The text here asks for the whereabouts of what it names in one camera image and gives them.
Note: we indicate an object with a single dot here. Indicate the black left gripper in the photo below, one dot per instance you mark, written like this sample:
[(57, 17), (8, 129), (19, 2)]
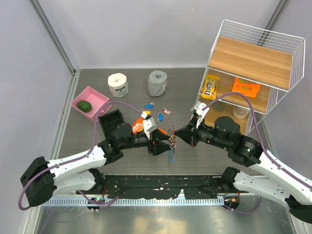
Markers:
[(158, 147)]

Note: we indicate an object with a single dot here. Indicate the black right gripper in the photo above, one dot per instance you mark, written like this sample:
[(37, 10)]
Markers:
[(186, 132)]

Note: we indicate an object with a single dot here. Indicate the metal key organizer blue handle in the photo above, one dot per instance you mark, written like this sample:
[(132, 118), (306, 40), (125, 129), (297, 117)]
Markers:
[(172, 142)]

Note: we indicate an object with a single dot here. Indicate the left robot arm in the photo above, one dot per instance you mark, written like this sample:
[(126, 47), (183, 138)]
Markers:
[(44, 179)]

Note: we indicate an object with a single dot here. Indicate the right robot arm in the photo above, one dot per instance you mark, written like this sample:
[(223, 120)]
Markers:
[(285, 186)]

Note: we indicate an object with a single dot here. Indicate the blue tag key lower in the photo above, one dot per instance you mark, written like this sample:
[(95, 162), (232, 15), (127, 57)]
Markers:
[(160, 117)]

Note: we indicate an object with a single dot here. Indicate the orange razor box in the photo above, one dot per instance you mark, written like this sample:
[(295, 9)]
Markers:
[(138, 127)]

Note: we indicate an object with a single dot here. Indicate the yellow tag key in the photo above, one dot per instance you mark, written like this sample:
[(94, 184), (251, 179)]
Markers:
[(147, 112)]

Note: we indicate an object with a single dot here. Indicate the yellow candy bag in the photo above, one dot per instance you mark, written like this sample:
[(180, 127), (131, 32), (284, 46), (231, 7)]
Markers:
[(210, 87)]

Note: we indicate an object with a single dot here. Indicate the black plastic bin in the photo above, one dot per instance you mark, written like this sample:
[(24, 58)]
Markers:
[(110, 121)]

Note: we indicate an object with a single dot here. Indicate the white paper cup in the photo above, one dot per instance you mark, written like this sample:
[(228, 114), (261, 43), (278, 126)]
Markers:
[(240, 112)]

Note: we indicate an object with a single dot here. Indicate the grey toilet paper roll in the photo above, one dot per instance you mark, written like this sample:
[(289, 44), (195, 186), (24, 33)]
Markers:
[(157, 83)]

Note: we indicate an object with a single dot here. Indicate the white toilet paper roll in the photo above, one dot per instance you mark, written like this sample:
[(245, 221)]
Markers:
[(118, 85)]

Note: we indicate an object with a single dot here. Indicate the orange candy bag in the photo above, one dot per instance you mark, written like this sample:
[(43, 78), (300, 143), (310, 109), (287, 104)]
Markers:
[(246, 87)]

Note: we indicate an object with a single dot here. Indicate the pink drawer box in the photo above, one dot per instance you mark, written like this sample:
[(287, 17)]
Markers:
[(95, 99)]

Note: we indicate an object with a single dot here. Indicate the green avocado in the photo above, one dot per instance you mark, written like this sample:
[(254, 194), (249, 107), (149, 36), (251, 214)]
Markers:
[(84, 106)]

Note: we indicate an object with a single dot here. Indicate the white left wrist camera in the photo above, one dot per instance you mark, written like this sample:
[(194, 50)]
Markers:
[(149, 125)]

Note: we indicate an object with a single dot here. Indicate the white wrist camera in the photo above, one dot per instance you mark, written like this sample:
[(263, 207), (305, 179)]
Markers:
[(200, 109), (149, 125)]

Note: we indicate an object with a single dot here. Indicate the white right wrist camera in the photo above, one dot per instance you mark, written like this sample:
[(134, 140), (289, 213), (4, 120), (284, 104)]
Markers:
[(200, 109)]

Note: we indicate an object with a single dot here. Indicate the black front rail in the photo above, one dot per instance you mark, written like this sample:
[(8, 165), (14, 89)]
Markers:
[(159, 187)]

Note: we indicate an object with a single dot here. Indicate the white wire wooden shelf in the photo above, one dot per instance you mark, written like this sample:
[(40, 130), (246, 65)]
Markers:
[(275, 61)]

